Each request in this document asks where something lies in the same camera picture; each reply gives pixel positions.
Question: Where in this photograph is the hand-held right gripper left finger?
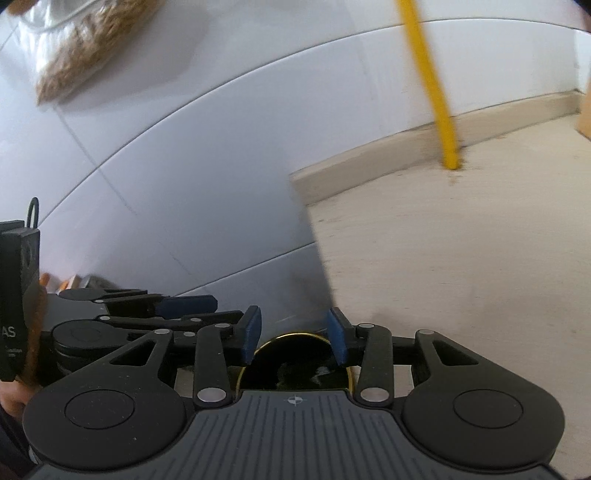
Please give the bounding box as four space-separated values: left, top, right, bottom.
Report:
108 305 262 408

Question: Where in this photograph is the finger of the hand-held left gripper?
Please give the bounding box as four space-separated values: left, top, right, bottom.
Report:
60 287 219 319
97 310 246 347

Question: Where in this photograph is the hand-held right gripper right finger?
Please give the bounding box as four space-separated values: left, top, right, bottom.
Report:
327 307 495 408

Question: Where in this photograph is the black lined waste bin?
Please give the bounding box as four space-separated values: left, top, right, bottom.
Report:
235 331 356 400

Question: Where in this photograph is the person's left hand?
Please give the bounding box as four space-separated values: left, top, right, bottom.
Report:
0 272 51 418

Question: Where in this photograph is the clear bag of brown grain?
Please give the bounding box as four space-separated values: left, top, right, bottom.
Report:
18 0 162 104

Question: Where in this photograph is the yellow pipe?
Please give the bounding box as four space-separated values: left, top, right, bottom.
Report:
398 0 460 171

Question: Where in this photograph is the wooden knife block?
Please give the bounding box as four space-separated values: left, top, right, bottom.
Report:
578 69 591 139

